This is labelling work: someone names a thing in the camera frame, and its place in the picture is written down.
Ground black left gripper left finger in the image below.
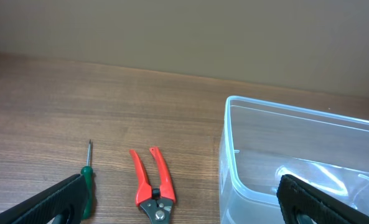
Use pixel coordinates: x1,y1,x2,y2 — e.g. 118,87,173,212
0,174,88,224

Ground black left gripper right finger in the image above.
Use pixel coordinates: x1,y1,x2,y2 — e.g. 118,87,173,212
276,174,369,224

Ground green handled screwdriver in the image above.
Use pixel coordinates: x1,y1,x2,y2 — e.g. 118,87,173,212
81,139,93,220

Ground red handled pruning shears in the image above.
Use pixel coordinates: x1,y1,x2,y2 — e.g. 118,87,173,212
129,146,177,224

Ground clear plastic container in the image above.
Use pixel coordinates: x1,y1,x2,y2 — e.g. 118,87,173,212
219,96,369,224

